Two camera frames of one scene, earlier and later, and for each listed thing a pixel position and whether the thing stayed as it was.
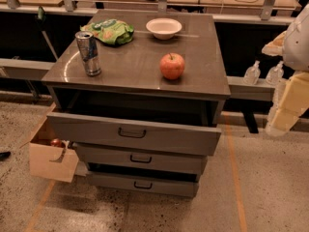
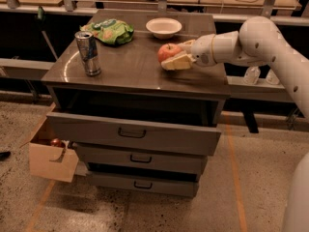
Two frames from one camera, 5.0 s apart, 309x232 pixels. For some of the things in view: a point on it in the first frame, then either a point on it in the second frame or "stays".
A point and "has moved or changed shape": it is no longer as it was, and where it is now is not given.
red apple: [172, 66] has moved or changed shape
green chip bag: [111, 31] stays
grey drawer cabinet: [141, 94] stays
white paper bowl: [163, 28] stays
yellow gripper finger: [275, 46] → [203, 49]
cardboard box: [49, 159] stays
